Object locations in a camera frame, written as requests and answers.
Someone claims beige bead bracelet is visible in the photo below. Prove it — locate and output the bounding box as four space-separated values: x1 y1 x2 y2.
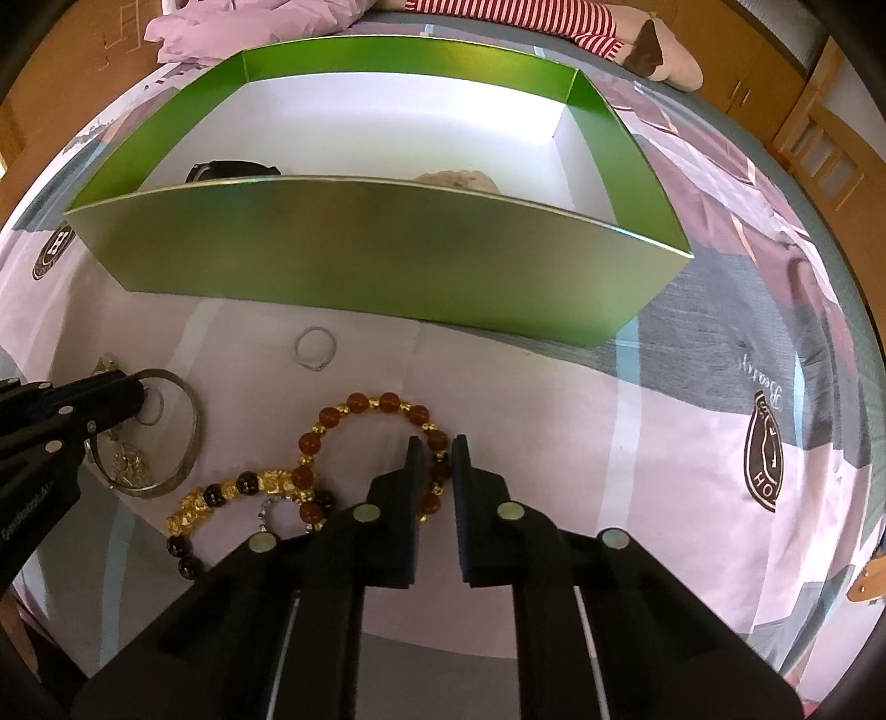
414 170 501 195

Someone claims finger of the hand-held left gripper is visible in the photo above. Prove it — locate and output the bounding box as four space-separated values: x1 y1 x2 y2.
0 370 129 416
0 377 146 479

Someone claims small silver ring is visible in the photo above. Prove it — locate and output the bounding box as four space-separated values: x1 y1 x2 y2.
293 327 338 373

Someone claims black and gold bead bracelet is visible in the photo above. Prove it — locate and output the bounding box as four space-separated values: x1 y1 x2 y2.
164 469 340 581

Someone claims wooden chair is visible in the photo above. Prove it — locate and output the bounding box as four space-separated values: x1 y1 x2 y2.
771 83 886 229

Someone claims printed pink grey bedsheet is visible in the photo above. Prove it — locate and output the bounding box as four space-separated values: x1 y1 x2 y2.
0 28 886 659

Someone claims small stone-set ring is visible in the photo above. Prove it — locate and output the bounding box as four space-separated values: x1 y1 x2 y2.
257 497 292 536

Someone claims pink jacket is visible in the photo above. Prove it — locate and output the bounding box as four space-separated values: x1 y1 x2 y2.
144 0 375 66

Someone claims wooden wardrobe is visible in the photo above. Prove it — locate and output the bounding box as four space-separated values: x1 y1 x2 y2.
609 0 832 132

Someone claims amber bead bracelet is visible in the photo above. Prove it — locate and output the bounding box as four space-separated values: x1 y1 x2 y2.
296 391 451 533

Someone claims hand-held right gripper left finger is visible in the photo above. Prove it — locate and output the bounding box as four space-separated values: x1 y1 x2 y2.
81 436 426 720

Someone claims silver bangle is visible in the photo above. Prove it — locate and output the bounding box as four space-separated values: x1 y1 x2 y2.
86 370 204 498

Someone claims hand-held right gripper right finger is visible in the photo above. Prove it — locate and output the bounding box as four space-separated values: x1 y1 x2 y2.
451 434 807 720

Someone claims plush doll with striped clothes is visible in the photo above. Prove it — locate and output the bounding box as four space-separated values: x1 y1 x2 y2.
377 0 703 92

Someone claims green cardboard box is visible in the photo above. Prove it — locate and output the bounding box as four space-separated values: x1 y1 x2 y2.
65 34 695 348

